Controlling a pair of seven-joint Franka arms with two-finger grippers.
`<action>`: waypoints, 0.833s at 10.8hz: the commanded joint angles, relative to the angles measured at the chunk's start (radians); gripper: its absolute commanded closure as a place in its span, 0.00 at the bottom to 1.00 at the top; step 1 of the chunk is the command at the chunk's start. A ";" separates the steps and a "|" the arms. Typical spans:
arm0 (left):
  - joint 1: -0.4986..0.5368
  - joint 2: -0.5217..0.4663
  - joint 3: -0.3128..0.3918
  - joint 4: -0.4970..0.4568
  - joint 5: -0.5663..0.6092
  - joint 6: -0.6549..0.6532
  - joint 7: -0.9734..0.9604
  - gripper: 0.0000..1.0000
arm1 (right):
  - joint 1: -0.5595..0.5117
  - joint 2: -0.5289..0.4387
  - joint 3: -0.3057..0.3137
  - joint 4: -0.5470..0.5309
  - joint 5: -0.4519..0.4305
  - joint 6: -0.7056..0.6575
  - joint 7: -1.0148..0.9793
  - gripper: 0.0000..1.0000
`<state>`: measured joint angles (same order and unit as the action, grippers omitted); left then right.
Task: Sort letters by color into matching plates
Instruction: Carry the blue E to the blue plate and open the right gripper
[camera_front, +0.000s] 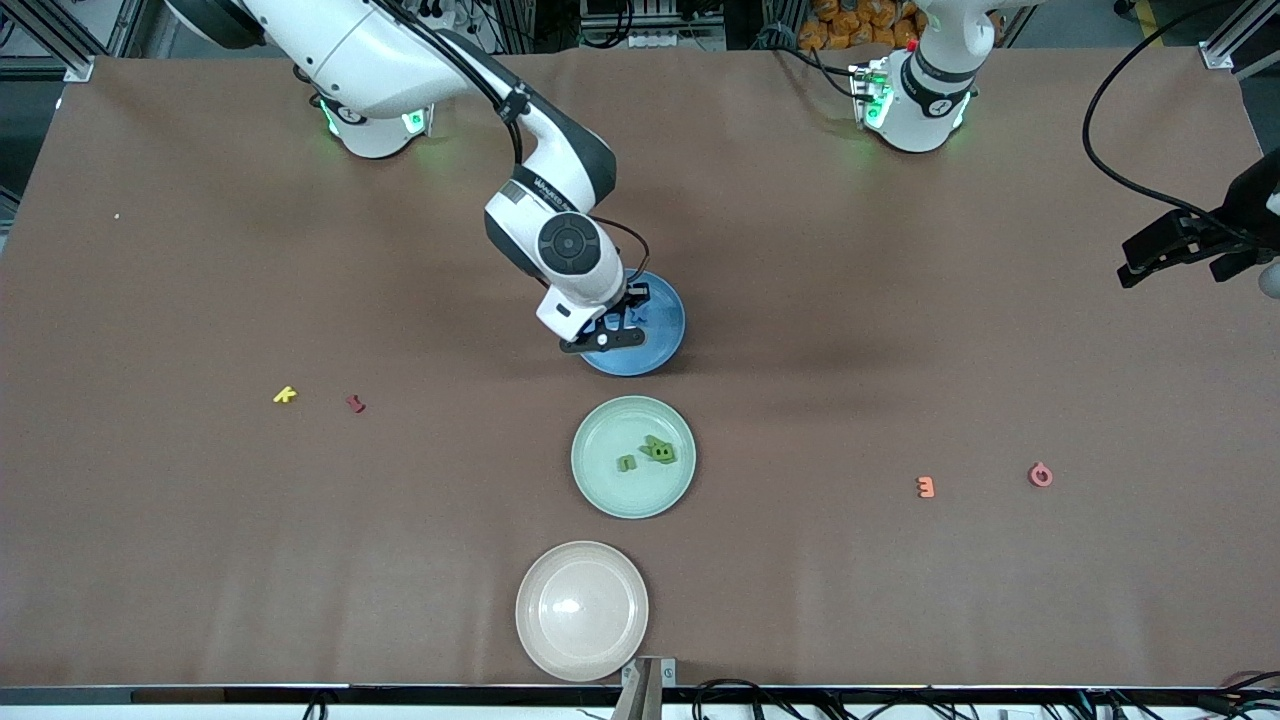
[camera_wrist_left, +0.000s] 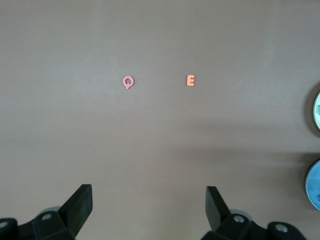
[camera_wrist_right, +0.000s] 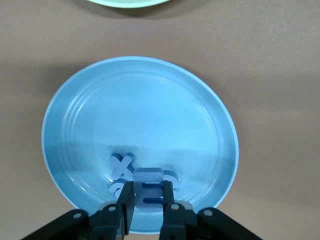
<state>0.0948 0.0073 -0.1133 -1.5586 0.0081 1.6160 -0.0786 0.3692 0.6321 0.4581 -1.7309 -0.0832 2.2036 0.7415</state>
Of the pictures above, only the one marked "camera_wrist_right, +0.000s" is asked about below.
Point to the blue plate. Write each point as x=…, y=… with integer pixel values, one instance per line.
x=140, y=112

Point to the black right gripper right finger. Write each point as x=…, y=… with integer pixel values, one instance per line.
x=168, y=200

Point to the brown table cover sheet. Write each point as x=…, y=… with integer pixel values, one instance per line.
x=275, y=75

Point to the blue foam letter C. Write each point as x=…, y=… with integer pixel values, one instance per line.
x=172, y=178

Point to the blue foam letter P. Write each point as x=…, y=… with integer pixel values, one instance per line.
x=115, y=187

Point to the blue foam letter X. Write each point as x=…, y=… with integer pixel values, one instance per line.
x=122, y=166

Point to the green plate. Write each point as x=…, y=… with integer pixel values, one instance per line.
x=127, y=3

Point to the blue foam letter E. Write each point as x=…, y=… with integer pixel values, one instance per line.
x=147, y=176

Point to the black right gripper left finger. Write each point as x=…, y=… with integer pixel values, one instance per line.
x=127, y=200

